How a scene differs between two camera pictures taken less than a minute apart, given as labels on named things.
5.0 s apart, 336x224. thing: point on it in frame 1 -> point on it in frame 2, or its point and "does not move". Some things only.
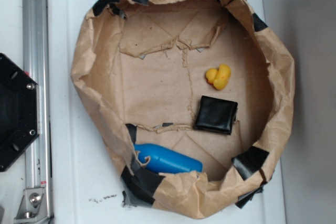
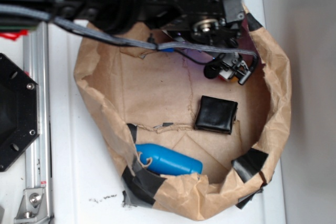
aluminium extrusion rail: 35,6 does not move
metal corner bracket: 33,209 does not move
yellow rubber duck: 219,77 -> 234,79
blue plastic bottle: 163,161 does not move
